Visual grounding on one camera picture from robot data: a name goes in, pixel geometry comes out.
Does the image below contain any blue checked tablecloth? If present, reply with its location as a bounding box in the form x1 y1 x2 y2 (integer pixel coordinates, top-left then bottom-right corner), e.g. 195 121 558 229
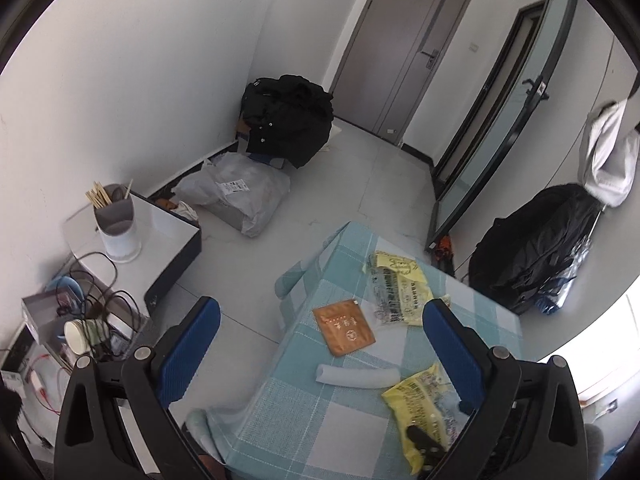
185 220 523 480

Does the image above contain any silver folded umbrella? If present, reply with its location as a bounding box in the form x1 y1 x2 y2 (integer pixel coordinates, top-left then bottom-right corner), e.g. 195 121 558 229
535 240 593 316

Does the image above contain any blue bowl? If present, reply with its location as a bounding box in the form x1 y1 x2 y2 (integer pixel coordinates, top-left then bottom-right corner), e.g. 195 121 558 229
45 275 83 301

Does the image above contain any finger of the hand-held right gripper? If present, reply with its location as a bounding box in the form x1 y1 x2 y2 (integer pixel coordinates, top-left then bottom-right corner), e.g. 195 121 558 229
406 425 448 468

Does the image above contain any black cable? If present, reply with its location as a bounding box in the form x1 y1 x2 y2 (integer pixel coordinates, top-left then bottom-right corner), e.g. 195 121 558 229
55 251 151 361

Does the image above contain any grey small box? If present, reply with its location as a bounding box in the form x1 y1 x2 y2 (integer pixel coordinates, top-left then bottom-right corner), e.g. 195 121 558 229
21 290 76 346

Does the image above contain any black jacket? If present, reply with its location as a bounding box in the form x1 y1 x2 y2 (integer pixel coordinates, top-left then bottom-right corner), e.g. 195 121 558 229
239 74 335 168

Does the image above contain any grey white utensil holder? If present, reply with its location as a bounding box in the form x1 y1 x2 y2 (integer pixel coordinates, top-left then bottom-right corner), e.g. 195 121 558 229
92 184 143 263

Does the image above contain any black backpack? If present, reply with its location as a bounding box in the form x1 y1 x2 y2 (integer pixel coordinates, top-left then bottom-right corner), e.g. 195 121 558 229
467 183 601 316

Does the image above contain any grey plastic parcel bag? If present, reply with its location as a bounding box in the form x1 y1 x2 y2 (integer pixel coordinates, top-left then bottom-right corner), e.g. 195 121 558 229
172 152 292 238

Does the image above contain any white paper cup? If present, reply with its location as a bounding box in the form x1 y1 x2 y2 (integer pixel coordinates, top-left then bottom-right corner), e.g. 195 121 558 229
64 317 110 354

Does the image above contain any brown paper packet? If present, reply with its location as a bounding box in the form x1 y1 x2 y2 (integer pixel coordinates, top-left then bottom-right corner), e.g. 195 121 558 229
312 298 377 358

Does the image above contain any black framed glass door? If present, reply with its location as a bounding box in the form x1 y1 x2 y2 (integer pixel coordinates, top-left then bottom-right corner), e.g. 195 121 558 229
430 0 581 248

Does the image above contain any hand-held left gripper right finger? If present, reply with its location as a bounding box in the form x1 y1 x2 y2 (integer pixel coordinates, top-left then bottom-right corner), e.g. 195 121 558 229
422 298 588 480

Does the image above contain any bundle of wooden chopsticks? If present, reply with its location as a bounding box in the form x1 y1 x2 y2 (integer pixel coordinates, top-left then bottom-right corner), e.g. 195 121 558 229
85 178 133 209

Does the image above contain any white foam tube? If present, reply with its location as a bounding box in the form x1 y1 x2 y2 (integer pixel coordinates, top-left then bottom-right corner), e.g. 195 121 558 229
315 364 401 390

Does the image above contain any yellow printed plastic bag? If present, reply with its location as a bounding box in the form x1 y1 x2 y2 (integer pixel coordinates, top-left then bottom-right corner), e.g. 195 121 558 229
381 362 466 476

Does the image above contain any yellow bag with clear window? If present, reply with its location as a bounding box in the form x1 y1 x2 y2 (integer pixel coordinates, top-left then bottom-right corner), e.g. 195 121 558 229
362 250 436 328

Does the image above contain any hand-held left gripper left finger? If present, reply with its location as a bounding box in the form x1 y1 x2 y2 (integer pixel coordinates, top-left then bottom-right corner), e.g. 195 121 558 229
52 296 222 480

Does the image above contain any grey door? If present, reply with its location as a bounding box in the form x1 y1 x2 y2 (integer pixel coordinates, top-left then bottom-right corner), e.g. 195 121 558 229
330 0 476 146

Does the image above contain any white side cabinet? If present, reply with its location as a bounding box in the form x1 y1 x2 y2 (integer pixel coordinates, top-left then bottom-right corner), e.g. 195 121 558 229
62 192 203 316

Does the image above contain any white hanging bag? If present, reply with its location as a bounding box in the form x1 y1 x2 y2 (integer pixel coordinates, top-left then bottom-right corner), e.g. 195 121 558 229
577 99 640 208

